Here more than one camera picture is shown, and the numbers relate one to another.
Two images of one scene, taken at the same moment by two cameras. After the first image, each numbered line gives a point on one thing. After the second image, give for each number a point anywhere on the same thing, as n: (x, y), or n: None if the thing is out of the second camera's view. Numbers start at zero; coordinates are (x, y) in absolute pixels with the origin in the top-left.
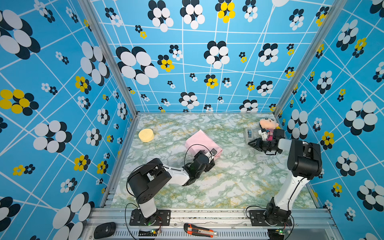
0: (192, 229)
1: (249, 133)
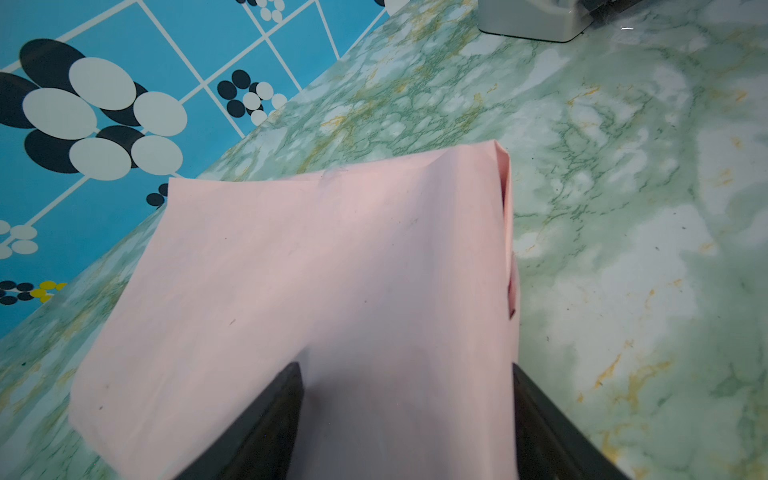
0: None
1: (559, 21)
